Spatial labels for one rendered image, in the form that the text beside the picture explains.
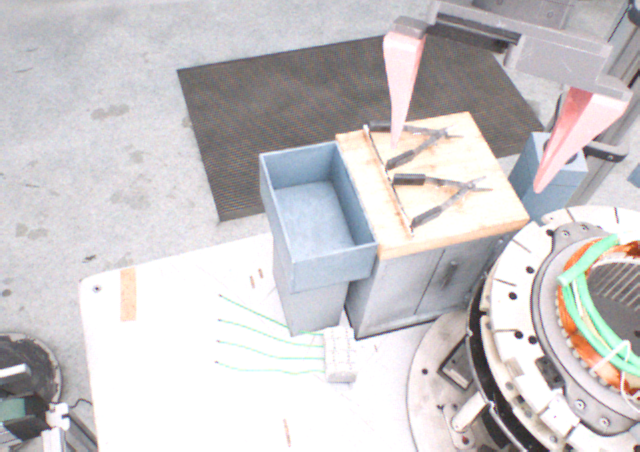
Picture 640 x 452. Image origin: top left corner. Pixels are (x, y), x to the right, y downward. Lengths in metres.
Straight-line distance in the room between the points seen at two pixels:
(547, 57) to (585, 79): 0.02
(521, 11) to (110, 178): 1.91
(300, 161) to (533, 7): 0.51
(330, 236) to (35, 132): 1.71
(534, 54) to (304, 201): 0.54
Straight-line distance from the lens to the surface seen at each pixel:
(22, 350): 1.92
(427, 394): 0.95
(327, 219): 0.84
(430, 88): 2.49
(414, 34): 0.38
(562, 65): 0.37
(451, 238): 0.76
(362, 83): 2.45
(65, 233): 2.09
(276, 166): 0.82
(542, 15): 0.37
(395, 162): 0.77
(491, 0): 0.37
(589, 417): 0.67
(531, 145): 0.95
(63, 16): 2.84
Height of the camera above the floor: 1.68
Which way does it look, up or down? 55 degrees down
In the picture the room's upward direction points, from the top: 7 degrees clockwise
